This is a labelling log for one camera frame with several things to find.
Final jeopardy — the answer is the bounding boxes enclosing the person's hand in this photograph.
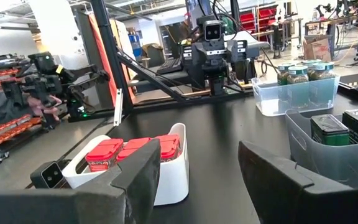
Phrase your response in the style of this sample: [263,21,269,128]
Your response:
[26,95,62,121]

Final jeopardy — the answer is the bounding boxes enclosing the white plastic bin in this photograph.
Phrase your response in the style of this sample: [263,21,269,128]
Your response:
[61,123,190,207]

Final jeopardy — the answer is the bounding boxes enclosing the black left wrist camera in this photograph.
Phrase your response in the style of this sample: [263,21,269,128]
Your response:
[196,15,229,43]

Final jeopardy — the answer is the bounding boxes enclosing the black keyboard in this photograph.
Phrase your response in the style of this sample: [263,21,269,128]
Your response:
[156,57,185,75]

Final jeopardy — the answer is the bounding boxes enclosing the brown cardboard box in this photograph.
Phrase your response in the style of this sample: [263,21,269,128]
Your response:
[303,34,332,62]

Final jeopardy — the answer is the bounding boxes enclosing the red storage bins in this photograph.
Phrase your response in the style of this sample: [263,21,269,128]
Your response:
[239,6,281,35]

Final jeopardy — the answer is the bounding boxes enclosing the metal workbench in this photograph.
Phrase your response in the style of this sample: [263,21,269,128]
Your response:
[305,12,358,60]

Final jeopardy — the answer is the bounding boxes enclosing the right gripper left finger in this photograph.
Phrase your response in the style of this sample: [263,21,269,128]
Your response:
[0,139,162,224]

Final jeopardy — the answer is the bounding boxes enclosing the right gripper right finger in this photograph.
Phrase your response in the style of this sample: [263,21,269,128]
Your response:
[237,141,358,224]

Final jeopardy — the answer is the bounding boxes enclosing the red-lid smoked paprika tin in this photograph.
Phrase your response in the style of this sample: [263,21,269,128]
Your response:
[85,138,124,173]
[154,133,181,162]
[116,136,152,162]

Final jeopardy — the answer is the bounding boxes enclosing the clear plastic bin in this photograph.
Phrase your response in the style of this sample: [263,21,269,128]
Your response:
[251,75,341,118]

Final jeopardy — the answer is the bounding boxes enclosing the black two-lens camera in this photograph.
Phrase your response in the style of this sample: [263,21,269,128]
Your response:
[29,161,65,190]

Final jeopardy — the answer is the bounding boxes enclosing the grey translucent plastic bin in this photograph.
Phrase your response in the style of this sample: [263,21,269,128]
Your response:
[284,107,358,189]

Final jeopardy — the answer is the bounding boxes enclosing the person in grey sleeve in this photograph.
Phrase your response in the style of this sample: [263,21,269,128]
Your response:
[0,67,45,162]

